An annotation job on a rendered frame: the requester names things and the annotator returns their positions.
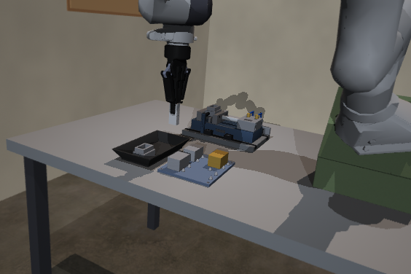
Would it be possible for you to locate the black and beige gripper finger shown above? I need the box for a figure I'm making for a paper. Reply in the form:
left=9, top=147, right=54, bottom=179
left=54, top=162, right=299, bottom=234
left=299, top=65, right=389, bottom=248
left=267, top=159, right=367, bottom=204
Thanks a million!
left=161, top=63, right=181, bottom=125
left=178, top=66, right=191, bottom=112

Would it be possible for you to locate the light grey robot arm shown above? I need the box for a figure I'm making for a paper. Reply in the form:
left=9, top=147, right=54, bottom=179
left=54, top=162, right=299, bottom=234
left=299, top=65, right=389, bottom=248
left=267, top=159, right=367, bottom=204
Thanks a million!
left=138, top=0, right=411, bottom=155

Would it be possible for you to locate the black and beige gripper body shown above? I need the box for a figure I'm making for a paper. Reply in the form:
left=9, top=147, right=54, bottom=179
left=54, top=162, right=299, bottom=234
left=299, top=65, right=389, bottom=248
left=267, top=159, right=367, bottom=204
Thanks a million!
left=164, top=44, right=191, bottom=78

